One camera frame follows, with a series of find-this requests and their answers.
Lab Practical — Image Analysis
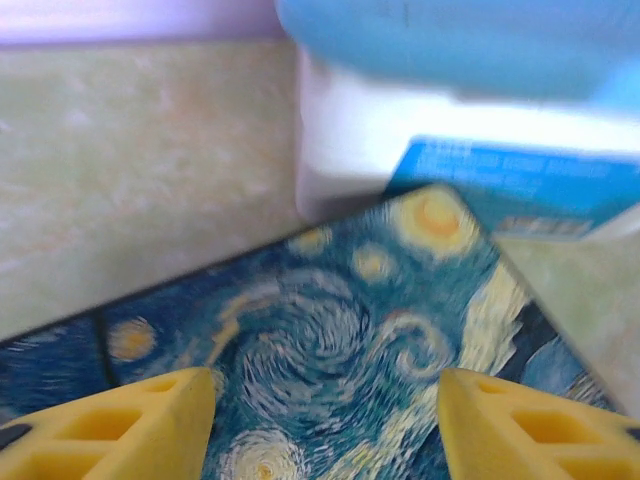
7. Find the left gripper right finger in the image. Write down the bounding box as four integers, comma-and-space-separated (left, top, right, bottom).
438, 368, 640, 480

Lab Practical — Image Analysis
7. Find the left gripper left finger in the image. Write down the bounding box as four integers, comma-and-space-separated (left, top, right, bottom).
0, 366, 217, 480

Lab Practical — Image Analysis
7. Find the starry night painted box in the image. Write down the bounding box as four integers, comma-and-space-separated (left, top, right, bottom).
0, 182, 626, 480

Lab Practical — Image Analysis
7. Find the blue lidded storage box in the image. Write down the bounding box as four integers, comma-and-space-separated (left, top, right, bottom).
274, 0, 640, 241

